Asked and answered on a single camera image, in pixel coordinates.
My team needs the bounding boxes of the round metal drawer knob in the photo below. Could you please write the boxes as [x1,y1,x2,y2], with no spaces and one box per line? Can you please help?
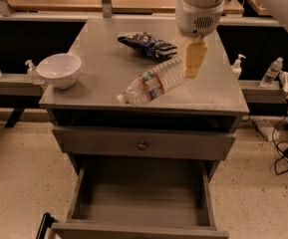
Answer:
[138,141,148,150]

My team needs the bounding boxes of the black floor cable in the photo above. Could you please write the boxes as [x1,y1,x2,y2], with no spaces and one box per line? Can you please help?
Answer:
[271,117,288,178]

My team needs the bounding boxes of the white bowl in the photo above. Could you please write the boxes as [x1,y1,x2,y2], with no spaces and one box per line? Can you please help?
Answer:
[37,53,82,89]

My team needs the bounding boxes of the closed grey top drawer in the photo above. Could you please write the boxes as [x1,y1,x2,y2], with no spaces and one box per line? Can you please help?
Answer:
[53,126,235,160]

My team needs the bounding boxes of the black chair part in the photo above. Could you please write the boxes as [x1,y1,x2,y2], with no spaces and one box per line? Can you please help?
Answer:
[36,212,55,239]

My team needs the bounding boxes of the clear plastic water bottle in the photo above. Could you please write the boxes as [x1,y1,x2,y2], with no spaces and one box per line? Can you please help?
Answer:
[117,57,185,106]

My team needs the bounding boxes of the sanitizer pump bottle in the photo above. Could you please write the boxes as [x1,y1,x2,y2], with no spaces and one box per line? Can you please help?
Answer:
[231,54,245,78]
[25,60,44,85]

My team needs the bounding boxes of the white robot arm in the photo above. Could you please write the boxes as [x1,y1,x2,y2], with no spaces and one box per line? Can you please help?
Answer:
[175,0,288,80]

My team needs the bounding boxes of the wooden back table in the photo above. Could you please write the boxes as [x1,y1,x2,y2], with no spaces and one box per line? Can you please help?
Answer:
[7,0,177,14]

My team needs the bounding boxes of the right shelf water bottle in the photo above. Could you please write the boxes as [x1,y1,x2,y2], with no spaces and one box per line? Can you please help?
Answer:
[260,58,283,87]

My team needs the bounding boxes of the grey drawer cabinet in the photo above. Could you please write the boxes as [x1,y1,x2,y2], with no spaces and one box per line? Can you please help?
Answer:
[40,16,248,174]

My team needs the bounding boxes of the open grey middle drawer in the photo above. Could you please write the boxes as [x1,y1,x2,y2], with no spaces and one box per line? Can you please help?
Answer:
[52,156,229,239]

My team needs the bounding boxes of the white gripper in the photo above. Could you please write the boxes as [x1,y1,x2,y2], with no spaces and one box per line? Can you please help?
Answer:
[175,0,224,78]

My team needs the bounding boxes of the left sanitizer pump bottle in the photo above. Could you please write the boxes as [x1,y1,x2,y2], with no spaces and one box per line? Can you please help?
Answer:
[25,60,44,85]

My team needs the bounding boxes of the blue chip bag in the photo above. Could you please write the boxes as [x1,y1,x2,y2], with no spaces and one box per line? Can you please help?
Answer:
[118,32,177,62]

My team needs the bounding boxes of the right sanitizer pump bottle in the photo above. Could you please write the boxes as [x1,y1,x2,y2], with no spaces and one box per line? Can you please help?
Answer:
[231,54,245,78]

